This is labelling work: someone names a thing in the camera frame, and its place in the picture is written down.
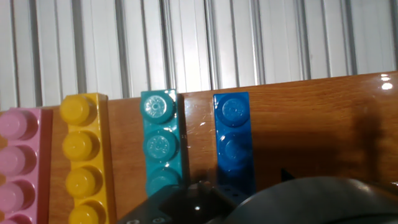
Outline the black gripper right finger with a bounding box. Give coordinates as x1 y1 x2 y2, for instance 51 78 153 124
281 167 296 183

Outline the yellow four-stud Mega Blok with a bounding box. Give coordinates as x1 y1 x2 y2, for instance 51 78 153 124
58 92 118 224

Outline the blue long Mega Blok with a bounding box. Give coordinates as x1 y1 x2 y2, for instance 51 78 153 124
213 91 257 203

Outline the teal four-stud Mega Blok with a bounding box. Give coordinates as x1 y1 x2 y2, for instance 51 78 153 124
139 89 184 198

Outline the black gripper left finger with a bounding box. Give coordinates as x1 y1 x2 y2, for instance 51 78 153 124
116 179 240 224

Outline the pink four-stud Mega Blok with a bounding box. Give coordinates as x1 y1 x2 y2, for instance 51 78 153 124
0 107 53 224

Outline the glossy wooden board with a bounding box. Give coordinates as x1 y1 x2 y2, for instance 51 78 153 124
0 70 398 224

